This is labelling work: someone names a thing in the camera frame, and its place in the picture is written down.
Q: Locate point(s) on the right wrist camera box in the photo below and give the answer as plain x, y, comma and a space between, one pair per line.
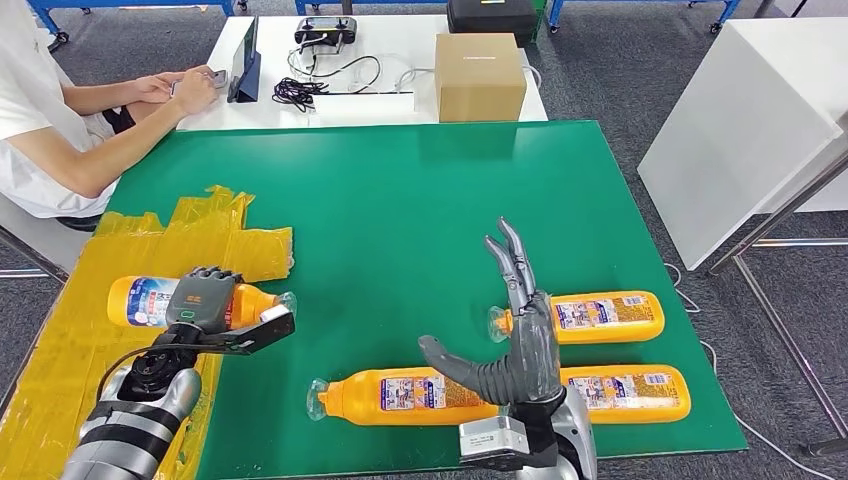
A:
493, 440

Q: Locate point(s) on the person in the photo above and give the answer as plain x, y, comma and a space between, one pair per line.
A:
26, 119

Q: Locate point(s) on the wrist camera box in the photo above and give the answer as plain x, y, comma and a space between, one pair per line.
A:
265, 334
493, 440

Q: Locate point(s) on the tablet with blue cover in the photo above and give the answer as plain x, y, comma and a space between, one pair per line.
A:
248, 73

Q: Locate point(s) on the black remote controller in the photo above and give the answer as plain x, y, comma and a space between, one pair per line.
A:
324, 30

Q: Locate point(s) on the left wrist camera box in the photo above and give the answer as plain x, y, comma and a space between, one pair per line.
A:
265, 334

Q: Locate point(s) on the white desk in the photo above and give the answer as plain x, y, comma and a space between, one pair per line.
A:
397, 40

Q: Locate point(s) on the brown cardboard box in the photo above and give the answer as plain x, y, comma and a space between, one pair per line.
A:
480, 79

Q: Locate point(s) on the person's right hand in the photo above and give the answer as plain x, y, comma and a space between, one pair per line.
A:
193, 91

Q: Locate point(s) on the green plastic crate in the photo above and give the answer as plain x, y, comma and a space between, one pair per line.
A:
541, 20

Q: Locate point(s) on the yellow tape patch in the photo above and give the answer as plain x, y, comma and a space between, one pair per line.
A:
66, 371

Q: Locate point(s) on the person's left hand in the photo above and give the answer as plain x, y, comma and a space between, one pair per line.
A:
156, 87

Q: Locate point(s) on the white table steel legs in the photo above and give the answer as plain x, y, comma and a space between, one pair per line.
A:
748, 119
40, 232

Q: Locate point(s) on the black hard case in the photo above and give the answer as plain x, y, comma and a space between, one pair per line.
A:
490, 20

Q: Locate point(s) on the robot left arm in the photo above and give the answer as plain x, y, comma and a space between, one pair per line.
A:
119, 430

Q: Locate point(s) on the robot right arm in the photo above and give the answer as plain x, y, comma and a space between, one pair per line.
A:
576, 437

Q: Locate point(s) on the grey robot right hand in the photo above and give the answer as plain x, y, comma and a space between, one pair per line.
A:
533, 358

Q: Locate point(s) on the person's left forearm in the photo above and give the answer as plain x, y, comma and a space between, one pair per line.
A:
99, 98

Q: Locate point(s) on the blue shelf cart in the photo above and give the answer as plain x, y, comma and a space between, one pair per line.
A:
397, 5
596, 3
99, 3

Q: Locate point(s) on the black stool seat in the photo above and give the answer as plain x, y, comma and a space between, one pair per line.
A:
79, 223

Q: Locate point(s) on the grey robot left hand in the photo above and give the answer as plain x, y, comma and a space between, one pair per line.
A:
202, 298

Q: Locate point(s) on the person's right forearm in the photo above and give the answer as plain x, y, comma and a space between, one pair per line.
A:
132, 146

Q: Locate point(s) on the orange detergent bottle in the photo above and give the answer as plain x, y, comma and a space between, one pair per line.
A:
132, 301
609, 318
358, 397
629, 394

